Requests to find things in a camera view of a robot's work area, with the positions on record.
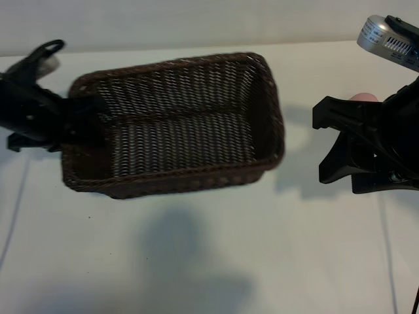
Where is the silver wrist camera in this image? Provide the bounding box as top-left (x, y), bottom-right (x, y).
top-left (35, 54), bottom-right (62, 78)
top-left (355, 15), bottom-right (419, 73)

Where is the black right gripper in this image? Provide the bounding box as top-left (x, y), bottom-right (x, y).
top-left (312, 75), bottom-right (419, 196)

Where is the black camera bracket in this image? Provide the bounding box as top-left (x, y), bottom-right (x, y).
top-left (384, 14), bottom-right (419, 63)
top-left (5, 54), bottom-right (50, 89)

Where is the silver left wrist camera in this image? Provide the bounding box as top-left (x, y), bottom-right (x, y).
top-left (35, 54), bottom-right (62, 78)

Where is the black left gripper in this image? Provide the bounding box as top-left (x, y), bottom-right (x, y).
top-left (0, 73), bottom-right (108, 154)

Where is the thin dark hanging cable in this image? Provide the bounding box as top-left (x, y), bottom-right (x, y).
top-left (411, 281), bottom-right (419, 314)

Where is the dark brown wicker basket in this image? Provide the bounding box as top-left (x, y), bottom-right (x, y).
top-left (60, 51), bottom-right (285, 200)

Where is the black left camera bracket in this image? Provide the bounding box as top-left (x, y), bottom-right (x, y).
top-left (5, 54), bottom-right (50, 89)

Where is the black braided cable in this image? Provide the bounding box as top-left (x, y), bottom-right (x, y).
top-left (6, 39), bottom-right (65, 79)

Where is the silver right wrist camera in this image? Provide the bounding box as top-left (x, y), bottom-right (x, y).
top-left (355, 15), bottom-right (419, 73)

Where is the pink peach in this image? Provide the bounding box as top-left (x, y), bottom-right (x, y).
top-left (348, 92), bottom-right (379, 103)

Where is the black right camera bracket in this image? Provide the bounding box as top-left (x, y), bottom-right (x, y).
top-left (384, 14), bottom-right (419, 63)

